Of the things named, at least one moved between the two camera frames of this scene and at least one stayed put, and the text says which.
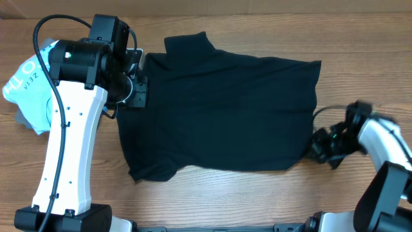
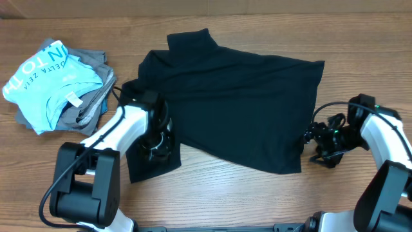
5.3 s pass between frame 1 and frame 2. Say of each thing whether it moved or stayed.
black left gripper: moved
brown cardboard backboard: stayed
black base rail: stayed
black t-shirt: stayed
